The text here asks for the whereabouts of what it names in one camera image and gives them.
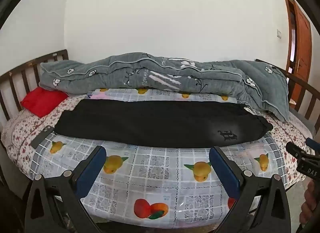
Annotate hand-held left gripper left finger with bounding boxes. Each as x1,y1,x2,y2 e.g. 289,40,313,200
24,145,107,233

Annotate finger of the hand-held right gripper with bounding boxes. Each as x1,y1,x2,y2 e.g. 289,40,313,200
305,137,320,152
286,141,310,160

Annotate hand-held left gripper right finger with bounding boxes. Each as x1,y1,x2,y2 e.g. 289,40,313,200
209,146,292,233

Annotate black pants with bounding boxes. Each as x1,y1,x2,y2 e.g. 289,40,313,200
54,99,273,149

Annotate person's right hand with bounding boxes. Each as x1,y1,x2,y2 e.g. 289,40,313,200
301,180,317,221

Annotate dark grey remote control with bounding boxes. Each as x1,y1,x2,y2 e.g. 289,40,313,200
30,126,55,148

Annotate fruit print plastic sheet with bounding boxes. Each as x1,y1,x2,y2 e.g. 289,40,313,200
31,88,288,228

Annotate floral bedsheet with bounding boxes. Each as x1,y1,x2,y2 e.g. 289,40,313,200
1,95,315,188

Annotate red pillow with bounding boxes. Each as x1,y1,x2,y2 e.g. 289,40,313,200
20,87,69,118

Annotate grey floral quilt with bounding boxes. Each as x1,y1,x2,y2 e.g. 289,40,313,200
39,52,290,123

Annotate brown wooden door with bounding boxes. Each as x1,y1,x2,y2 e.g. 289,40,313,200
283,0,313,108

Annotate dark wooden bed frame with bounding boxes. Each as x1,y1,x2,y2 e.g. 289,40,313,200
0,49,317,186

